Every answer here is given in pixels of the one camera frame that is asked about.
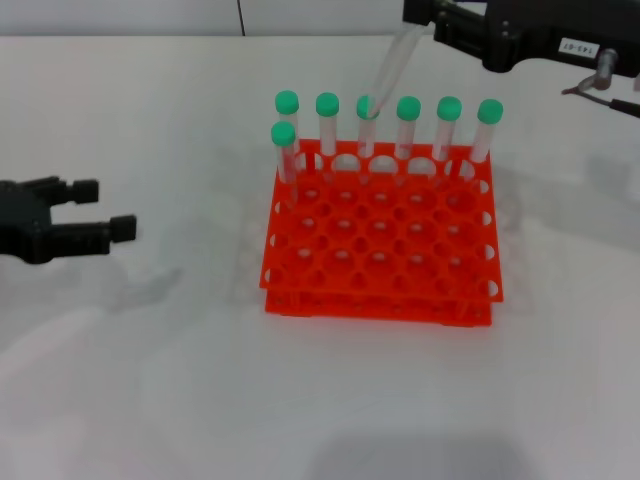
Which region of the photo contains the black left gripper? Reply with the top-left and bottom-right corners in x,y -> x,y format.
0,175 -> 138,266

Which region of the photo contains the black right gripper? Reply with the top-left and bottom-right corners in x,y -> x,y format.
403,0 -> 640,76

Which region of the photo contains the green-capped clear test tube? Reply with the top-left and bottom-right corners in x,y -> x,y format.
396,95 -> 422,185
436,95 -> 462,174
269,120 -> 298,209
468,98 -> 504,166
315,92 -> 341,184
356,94 -> 381,185
274,90 -> 302,174
367,25 -> 435,120

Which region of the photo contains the orange test tube rack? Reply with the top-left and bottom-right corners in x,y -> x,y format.
258,138 -> 505,329

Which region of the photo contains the silver pin on right gripper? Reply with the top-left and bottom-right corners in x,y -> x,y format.
597,48 -> 621,92

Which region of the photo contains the right wrist cable with plug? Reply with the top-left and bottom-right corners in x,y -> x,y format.
561,73 -> 640,120

